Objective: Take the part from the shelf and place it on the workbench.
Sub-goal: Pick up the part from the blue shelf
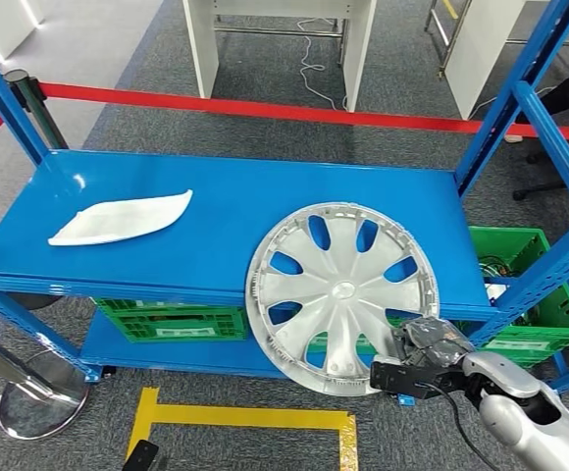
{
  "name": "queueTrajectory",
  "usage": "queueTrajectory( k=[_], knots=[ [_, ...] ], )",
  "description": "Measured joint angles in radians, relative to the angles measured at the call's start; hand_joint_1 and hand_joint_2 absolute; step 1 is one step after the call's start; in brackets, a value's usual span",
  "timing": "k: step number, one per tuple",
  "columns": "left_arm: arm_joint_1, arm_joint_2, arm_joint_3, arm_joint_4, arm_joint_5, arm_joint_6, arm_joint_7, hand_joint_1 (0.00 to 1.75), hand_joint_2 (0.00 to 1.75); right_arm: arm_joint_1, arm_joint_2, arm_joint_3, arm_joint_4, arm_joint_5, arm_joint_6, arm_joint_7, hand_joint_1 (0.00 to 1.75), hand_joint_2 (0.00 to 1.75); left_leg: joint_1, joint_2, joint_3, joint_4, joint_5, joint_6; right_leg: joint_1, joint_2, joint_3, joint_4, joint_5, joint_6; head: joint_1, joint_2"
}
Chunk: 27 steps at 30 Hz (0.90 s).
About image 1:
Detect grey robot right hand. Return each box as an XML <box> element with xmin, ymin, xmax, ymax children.
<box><xmin>392</xmin><ymin>317</ymin><xmax>474</xmax><ymax>372</ymax></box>

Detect grey plastic wheel hubcap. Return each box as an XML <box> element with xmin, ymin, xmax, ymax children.
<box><xmin>245</xmin><ymin>202</ymin><xmax>440</xmax><ymax>397</ymax></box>

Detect blue metal shelf rack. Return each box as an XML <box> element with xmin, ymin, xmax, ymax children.
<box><xmin>0</xmin><ymin>0</ymin><xmax>569</xmax><ymax>407</ymax></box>

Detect white curved plastic part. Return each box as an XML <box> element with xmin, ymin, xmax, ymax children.
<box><xmin>47</xmin><ymin>189</ymin><xmax>193</xmax><ymax>247</ymax></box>

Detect green plastic crate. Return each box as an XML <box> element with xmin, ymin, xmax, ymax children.
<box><xmin>92</xmin><ymin>297</ymin><xmax>251</xmax><ymax>343</ymax></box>
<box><xmin>305</xmin><ymin>317</ymin><xmax>413</xmax><ymax>369</ymax></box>

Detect large open green crate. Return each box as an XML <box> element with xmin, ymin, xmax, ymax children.
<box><xmin>468</xmin><ymin>226</ymin><xmax>569</xmax><ymax>369</ymax></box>

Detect black office chair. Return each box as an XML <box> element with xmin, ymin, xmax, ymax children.
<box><xmin>511</xmin><ymin>75</ymin><xmax>569</xmax><ymax>201</ymax></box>

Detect white cabinet panel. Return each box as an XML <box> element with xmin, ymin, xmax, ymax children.
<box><xmin>444</xmin><ymin>0</ymin><xmax>526</xmax><ymax>121</ymax></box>

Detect person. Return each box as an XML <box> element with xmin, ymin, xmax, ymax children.
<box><xmin>502</xmin><ymin>68</ymin><xmax>569</xmax><ymax>167</ymax></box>

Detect long red barrier belt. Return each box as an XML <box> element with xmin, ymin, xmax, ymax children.
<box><xmin>39</xmin><ymin>82</ymin><xmax>569</xmax><ymax>142</ymax></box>

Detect white desk with metal bar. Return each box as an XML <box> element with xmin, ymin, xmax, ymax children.
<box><xmin>183</xmin><ymin>0</ymin><xmax>378</xmax><ymax>113</ymax></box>

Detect chrome stanchion with round base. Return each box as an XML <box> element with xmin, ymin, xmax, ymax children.
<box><xmin>0</xmin><ymin>321</ymin><xmax>91</xmax><ymax>442</ymax></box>

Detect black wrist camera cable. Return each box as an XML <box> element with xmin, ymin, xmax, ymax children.
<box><xmin>422</xmin><ymin>383</ymin><xmax>502</xmax><ymax>471</ymax></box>

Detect black cable bundle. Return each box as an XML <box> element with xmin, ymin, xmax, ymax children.
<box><xmin>478</xmin><ymin>255</ymin><xmax>511</xmax><ymax>281</ymax></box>

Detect metal frame legs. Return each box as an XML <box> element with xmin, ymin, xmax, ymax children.
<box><xmin>424</xmin><ymin>0</ymin><xmax>474</xmax><ymax>76</ymax></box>

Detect white floor cable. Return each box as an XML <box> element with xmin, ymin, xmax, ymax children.
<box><xmin>297</xmin><ymin>18</ymin><xmax>348</xmax><ymax>112</ymax></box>

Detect dark stanchion post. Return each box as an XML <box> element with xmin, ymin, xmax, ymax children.
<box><xmin>3</xmin><ymin>69</ymin><xmax>68</xmax><ymax>152</ymax></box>

